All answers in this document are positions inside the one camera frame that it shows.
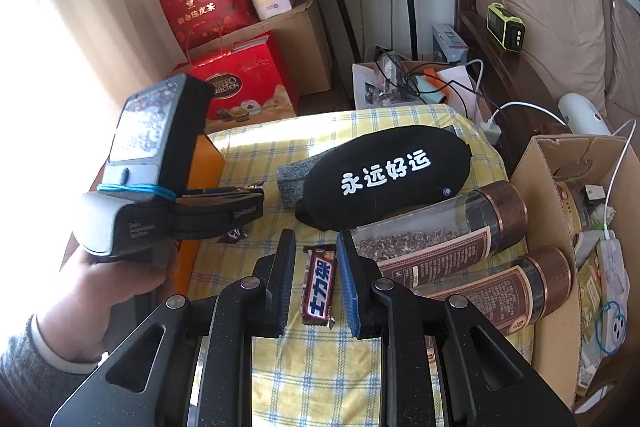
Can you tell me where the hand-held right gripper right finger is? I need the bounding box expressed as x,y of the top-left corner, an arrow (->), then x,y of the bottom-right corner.
336,231 -> 576,427

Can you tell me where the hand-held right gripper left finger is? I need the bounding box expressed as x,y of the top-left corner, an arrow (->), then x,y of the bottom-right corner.
50,228 -> 297,427

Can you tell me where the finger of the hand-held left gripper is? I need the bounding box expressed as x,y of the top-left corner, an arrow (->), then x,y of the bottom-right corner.
222,186 -> 266,234

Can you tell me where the grey sock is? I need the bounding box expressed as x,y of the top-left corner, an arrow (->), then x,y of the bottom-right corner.
276,155 -> 327,210

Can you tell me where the orange cardboard box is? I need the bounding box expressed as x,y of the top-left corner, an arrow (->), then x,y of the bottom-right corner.
170,134 -> 227,298

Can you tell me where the glass jar with seeds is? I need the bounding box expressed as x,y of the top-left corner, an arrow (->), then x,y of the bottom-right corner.
348,181 -> 529,280

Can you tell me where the black eye mask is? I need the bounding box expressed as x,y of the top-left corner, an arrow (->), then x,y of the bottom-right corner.
294,123 -> 473,232

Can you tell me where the glass jar copper lid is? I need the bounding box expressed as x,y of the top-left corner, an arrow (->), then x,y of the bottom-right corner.
400,245 -> 573,339

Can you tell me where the person's left forearm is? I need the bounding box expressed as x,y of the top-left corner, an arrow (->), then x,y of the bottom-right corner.
0,314 -> 108,413

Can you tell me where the person's left hand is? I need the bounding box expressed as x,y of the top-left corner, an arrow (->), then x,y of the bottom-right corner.
37,251 -> 180,364

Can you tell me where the yellow plaid cloth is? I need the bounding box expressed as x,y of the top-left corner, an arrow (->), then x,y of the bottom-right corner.
185,103 -> 538,427

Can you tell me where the red chocolates gift bag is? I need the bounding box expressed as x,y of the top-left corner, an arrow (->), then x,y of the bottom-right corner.
170,31 -> 301,122

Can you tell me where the red tea gift box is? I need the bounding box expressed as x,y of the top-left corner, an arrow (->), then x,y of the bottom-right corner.
156,0 -> 261,48

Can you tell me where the white paper bag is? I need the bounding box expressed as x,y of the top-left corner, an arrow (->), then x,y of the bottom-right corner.
351,61 -> 408,110

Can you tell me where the large brown cardboard box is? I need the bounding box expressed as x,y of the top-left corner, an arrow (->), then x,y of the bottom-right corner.
235,0 -> 333,96

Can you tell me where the open brown cardboard box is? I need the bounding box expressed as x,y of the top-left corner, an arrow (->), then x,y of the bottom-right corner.
510,134 -> 640,415

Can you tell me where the teal case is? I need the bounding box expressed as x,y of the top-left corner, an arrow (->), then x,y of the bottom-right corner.
414,76 -> 443,105

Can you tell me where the white charger plug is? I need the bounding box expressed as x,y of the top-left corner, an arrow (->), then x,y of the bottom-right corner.
480,119 -> 503,146

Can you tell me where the brown round tin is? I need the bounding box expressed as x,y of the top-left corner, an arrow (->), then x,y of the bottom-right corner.
554,179 -> 588,235

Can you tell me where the blue and white box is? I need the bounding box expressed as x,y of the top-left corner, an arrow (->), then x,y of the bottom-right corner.
431,23 -> 471,64

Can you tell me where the white power strip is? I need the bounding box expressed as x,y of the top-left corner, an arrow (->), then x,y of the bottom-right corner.
597,239 -> 630,355

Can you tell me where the wooden sofa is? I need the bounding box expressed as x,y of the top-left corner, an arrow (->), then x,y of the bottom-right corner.
451,0 -> 640,142

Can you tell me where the white handheld appliance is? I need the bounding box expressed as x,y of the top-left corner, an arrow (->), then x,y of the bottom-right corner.
557,93 -> 613,138

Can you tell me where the green portable device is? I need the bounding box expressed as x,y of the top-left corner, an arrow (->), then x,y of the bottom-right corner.
486,2 -> 526,52

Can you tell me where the large brown sofa cushion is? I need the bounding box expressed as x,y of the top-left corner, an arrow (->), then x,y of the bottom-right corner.
490,0 -> 608,105

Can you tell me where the small brown sofa cushion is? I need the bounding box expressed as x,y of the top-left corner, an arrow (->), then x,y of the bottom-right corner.
602,0 -> 640,128

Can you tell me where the orange handle tool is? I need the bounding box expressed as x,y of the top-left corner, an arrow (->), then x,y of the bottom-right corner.
422,68 -> 451,104

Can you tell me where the white charger cable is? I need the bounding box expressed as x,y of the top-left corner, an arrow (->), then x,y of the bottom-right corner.
487,101 -> 571,128

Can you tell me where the long white cable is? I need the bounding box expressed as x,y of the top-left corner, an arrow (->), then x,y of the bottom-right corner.
602,119 -> 638,240

